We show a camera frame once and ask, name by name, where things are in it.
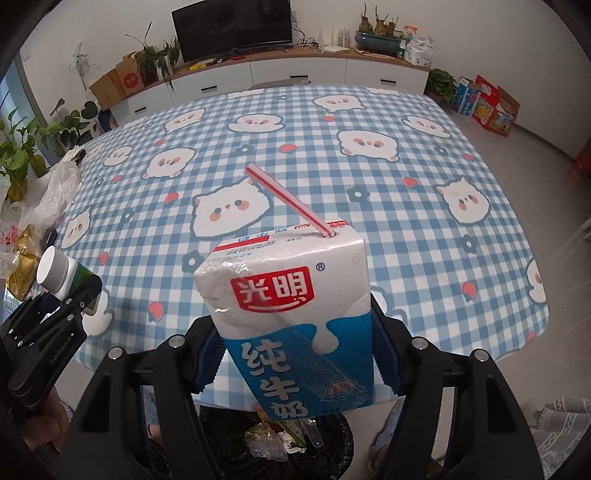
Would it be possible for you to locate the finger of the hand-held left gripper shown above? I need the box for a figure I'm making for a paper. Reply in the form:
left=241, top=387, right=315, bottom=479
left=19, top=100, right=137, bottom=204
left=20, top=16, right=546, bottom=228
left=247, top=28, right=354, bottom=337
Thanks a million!
left=60, top=274, right=103, bottom=324
left=0, top=293, right=61, bottom=352

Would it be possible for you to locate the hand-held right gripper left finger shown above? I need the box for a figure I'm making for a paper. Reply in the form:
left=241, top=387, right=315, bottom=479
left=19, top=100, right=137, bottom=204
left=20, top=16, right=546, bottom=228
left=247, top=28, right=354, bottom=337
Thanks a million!
left=58, top=316, right=227, bottom=480

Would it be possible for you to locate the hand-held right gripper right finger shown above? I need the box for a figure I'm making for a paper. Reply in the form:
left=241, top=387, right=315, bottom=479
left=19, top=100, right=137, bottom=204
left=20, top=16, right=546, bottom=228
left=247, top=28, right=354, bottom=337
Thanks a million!
left=369, top=293, right=546, bottom=480

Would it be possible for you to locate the white pill bottle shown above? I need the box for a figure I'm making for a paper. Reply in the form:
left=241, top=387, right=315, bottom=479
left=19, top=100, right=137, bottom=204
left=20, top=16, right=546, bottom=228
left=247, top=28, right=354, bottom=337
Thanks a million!
left=36, top=246, right=102, bottom=305

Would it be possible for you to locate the blue white milk carton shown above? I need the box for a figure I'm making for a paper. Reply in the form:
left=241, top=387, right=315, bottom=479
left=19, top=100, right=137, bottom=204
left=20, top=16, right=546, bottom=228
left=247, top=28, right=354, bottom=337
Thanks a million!
left=193, top=220, right=376, bottom=421

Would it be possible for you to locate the black trash bag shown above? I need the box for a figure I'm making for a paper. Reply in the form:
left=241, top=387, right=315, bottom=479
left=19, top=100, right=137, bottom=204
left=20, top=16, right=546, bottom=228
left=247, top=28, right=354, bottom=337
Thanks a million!
left=198, top=401, right=354, bottom=480

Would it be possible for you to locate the red striped drinking straw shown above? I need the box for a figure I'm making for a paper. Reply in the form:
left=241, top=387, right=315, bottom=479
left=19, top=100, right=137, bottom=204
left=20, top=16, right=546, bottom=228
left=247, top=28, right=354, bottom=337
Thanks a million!
left=245, top=163, right=337, bottom=238

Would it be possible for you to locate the person's left hand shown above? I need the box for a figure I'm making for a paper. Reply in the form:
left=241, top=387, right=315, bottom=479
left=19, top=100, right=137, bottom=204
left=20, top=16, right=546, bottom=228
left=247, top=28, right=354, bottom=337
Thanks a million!
left=23, top=385, right=77, bottom=455

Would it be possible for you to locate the bulky gold foil packet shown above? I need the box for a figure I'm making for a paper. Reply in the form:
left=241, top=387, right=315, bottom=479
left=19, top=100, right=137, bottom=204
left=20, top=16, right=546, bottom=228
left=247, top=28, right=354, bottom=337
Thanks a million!
left=7, top=224, right=47, bottom=301

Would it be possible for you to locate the clear plastic bag red print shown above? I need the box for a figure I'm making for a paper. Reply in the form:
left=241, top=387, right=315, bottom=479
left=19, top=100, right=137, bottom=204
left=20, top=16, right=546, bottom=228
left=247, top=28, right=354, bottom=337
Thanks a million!
left=0, top=203, right=24, bottom=278

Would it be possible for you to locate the white plastic bag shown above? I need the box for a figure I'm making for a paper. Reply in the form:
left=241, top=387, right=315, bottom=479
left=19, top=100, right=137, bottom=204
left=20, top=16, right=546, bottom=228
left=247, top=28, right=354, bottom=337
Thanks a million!
left=18, top=161, right=83, bottom=232

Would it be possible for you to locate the blue checked tablecloth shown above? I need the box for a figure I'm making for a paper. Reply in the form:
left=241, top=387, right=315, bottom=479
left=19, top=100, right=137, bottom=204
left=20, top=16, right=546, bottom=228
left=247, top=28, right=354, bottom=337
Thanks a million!
left=2, top=85, right=552, bottom=407

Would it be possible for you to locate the light green pothos plant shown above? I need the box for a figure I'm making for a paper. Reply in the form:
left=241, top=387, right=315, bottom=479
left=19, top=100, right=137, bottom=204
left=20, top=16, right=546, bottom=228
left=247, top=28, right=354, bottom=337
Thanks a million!
left=0, top=108, right=49, bottom=204

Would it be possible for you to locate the dark heart-leaf potted plant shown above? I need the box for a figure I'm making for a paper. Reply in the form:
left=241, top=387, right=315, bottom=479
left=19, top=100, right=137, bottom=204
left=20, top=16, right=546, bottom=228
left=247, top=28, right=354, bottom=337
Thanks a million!
left=39, top=97, right=100, bottom=155

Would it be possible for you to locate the grey patterned rug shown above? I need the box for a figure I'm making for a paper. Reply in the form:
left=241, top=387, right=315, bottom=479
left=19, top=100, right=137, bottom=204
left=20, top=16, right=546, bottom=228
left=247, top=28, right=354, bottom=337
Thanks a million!
left=531, top=394, right=591, bottom=469

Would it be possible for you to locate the plain brown cardboard box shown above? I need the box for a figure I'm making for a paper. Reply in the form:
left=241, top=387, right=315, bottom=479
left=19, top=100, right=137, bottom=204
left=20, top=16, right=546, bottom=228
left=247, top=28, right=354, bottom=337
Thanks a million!
left=89, top=68, right=126, bottom=109

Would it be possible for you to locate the cardboard box with red emblem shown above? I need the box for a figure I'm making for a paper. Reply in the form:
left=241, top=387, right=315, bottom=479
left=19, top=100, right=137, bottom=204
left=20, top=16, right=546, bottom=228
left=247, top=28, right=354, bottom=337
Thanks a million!
left=115, top=52, right=145, bottom=95

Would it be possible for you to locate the long-leaf potted plant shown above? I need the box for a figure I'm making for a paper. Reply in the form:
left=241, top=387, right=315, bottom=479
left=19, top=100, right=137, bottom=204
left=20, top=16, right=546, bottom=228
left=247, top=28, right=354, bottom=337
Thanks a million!
left=124, top=21, right=181, bottom=88

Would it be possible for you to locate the open cardboard box colourful print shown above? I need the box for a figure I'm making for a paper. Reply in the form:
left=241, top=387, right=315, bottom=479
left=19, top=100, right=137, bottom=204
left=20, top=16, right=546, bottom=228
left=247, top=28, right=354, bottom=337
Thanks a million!
left=485, top=88, right=520, bottom=138

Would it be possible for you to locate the blue printed box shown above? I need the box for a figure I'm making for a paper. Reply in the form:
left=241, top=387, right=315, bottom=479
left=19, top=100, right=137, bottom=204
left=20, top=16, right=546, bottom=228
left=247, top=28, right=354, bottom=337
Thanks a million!
left=455, top=78, right=483, bottom=116

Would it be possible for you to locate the red printed box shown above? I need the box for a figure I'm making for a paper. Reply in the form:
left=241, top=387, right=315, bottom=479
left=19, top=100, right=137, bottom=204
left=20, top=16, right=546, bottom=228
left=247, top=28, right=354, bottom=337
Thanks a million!
left=471, top=75, right=502, bottom=125

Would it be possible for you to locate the small green floor plant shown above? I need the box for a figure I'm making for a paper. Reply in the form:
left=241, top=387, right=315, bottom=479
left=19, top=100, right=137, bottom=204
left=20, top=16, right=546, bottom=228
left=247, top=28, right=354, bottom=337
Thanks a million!
left=425, top=68, right=458, bottom=104

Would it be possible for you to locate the white TV cabinet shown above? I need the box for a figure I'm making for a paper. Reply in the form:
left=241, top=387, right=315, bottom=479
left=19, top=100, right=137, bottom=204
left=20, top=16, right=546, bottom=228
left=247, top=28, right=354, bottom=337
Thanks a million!
left=99, top=46, right=432, bottom=127

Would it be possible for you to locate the black television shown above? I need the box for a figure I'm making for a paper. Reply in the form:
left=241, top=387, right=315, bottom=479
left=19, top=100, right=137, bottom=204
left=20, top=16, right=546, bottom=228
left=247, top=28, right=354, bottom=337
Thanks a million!
left=172, top=0, right=294, bottom=63

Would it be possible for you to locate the spray bottle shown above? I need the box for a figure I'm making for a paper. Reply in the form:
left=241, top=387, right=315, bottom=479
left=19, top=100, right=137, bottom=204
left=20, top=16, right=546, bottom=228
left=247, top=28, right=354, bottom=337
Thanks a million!
left=398, top=25, right=416, bottom=61

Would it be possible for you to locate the white router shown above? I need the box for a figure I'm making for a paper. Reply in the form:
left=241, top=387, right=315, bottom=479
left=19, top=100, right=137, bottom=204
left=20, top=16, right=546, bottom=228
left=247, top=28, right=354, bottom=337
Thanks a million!
left=318, top=27, right=352, bottom=55

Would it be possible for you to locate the bonsai in blue pot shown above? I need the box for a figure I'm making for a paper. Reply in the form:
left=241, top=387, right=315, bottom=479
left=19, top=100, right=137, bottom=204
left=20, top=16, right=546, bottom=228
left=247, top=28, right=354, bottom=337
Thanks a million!
left=355, top=2, right=402, bottom=58

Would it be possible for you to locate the white wire ornament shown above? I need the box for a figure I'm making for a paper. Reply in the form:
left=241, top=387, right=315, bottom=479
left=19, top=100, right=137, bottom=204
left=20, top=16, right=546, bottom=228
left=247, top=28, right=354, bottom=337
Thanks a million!
left=69, top=41, right=95, bottom=93

